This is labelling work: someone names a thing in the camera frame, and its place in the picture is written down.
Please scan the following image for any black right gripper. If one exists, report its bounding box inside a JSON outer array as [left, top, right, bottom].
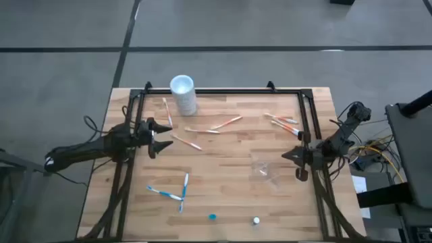
[[281, 131, 325, 182]]

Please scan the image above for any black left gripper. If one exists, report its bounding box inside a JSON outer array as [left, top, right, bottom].
[[134, 117, 175, 159]]

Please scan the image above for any white paper cup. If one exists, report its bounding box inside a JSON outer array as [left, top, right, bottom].
[[169, 74, 198, 117]]

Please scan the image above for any blue white toothbrush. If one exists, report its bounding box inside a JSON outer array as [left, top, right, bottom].
[[178, 172, 190, 214], [146, 185, 184, 202]]

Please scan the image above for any white paper sheet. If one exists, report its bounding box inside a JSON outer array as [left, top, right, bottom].
[[351, 175, 371, 219]]

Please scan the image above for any black cart base bar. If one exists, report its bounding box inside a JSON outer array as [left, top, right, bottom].
[[356, 182, 414, 209]]

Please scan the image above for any grey cart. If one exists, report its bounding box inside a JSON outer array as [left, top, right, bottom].
[[384, 102, 432, 211]]

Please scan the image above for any black pole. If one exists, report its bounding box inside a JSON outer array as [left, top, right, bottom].
[[400, 89, 432, 118]]

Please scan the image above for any grey metal stand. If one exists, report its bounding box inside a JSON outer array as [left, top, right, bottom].
[[0, 148, 55, 243]]

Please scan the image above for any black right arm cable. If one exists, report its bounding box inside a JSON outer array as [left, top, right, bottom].
[[329, 100, 364, 136]]

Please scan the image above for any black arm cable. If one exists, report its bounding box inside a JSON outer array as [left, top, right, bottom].
[[83, 115, 112, 136], [329, 100, 364, 136]]

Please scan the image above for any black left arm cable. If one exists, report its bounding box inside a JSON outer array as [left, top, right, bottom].
[[83, 115, 112, 136]]

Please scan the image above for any black metal rig frame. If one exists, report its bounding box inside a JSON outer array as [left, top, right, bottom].
[[76, 80, 367, 243]]

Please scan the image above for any yellow cable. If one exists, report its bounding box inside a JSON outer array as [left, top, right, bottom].
[[347, 134, 405, 183]]

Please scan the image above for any black cable on floor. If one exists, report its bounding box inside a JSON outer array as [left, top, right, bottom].
[[50, 168, 89, 187]]

